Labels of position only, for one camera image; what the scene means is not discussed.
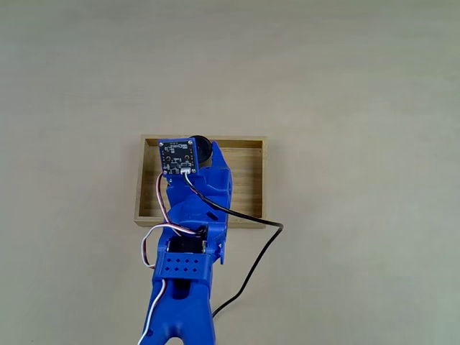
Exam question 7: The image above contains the black cylinder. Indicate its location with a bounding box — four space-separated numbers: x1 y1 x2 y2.
189 134 214 168

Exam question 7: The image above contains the wooden box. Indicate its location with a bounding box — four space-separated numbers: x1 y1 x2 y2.
134 134 269 229

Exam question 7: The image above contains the white red black servo wire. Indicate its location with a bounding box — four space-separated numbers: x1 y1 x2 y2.
156 172 183 236
140 223 208 270
137 279 169 345

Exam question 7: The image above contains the camera circuit board blue frame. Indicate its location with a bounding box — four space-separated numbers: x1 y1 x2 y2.
158 137 201 178

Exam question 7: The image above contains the black camera cable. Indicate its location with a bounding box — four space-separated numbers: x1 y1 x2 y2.
182 171 285 319

